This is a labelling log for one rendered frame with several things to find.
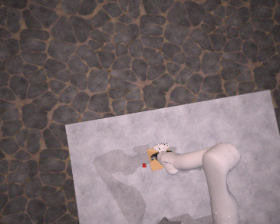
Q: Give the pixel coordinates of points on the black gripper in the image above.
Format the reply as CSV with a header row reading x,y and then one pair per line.
x,y
154,156

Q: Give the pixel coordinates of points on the tan square mat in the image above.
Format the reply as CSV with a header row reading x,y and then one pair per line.
x,y
155,165

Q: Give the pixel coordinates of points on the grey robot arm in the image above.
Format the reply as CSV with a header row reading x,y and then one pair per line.
x,y
217,162

